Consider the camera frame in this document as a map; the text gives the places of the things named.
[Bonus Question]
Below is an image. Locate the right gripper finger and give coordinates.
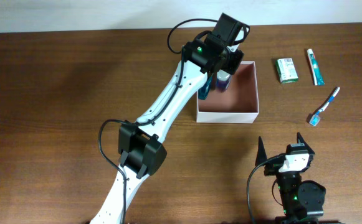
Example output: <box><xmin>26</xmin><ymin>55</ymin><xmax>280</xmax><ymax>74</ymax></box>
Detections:
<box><xmin>255</xmin><ymin>136</ymin><xmax>267</xmax><ymax>166</ymax></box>
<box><xmin>297</xmin><ymin>132</ymin><xmax>315</xmax><ymax>155</ymax></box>

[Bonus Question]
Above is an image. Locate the white box pink interior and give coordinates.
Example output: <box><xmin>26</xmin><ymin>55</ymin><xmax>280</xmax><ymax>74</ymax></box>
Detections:
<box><xmin>196</xmin><ymin>61</ymin><xmax>259</xmax><ymax>124</ymax></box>

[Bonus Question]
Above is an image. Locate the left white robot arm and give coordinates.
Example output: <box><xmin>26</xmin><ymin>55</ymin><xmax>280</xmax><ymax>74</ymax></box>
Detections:
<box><xmin>91</xmin><ymin>14</ymin><xmax>250</xmax><ymax>224</ymax></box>

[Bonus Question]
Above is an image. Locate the clear purple spray bottle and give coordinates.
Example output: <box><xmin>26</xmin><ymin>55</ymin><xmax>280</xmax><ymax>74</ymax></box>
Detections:
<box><xmin>216</xmin><ymin>70</ymin><xmax>232</xmax><ymax>92</ymax></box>

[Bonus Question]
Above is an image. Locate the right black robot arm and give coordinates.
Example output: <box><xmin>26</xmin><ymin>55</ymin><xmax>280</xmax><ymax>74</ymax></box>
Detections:
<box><xmin>255</xmin><ymin>133</ymin><xmax>326</xmax><ymax>224</ymax></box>

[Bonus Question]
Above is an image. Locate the teal mouthwash bottle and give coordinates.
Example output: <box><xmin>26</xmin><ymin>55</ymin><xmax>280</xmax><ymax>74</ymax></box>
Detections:
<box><xmin>198</xmin><ymin>77</ymin><xmax>212</xmax><ymax>100</ymax></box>

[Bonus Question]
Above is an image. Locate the blue white toothbrush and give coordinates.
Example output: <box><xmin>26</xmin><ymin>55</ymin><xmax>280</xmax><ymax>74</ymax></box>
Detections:
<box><xmin>308</xmin><ymin>86</ymin><xmax>340</xmax><ymax>126</ymax></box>

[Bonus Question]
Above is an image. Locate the green white soap box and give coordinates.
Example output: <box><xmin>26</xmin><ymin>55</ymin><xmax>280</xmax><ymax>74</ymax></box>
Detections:
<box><xmin>275</xmin><ymin>58</ymin><xmax>298</xmax><ymax>83</ymax></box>

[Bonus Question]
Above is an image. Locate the white teal toothpaste tube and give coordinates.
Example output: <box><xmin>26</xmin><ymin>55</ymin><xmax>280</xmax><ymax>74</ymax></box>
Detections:
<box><xmin>307</xmin><ymin>49</ymin><xmax>325</xmax><ymax>86</ymax></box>

